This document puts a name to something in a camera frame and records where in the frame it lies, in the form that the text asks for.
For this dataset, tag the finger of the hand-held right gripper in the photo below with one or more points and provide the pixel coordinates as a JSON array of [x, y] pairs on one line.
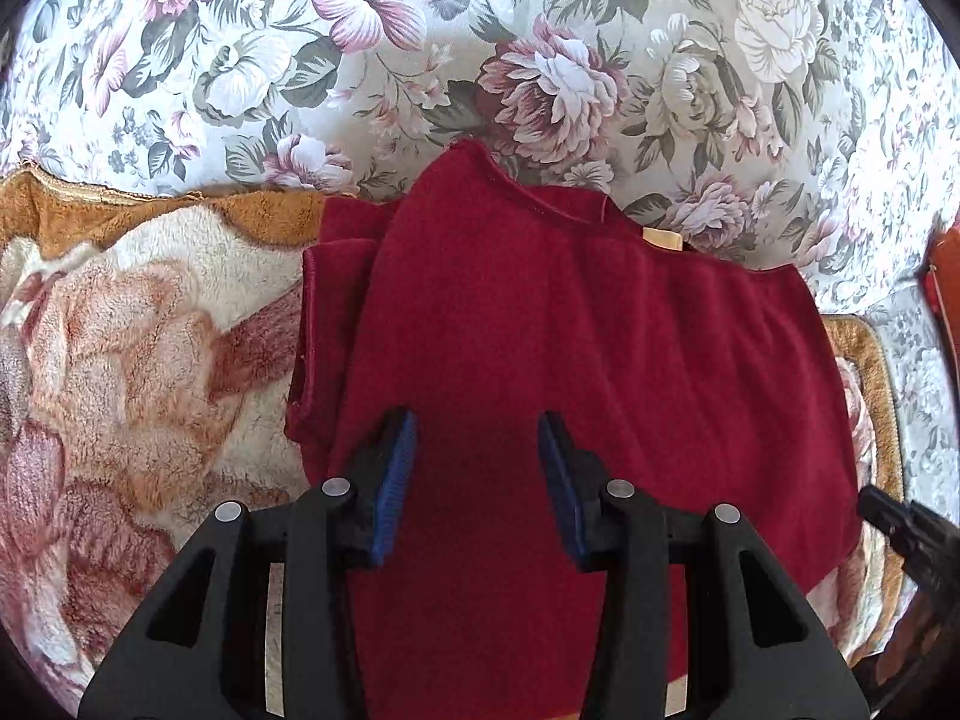
[[911, 532]]

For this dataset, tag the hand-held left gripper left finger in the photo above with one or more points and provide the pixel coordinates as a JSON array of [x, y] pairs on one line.
[[390, 487]]

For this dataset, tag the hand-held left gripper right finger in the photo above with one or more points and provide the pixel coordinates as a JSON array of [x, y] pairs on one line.
[[562, 487]]

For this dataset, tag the dark red sweater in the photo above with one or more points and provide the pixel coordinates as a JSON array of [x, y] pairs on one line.
[[570, 345]]

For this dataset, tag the plush rose blanket orange border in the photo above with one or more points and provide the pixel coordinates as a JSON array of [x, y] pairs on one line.
[[150, 390]]

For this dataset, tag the floral bed sheet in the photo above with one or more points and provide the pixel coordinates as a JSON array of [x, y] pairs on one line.
[[375, 52]]

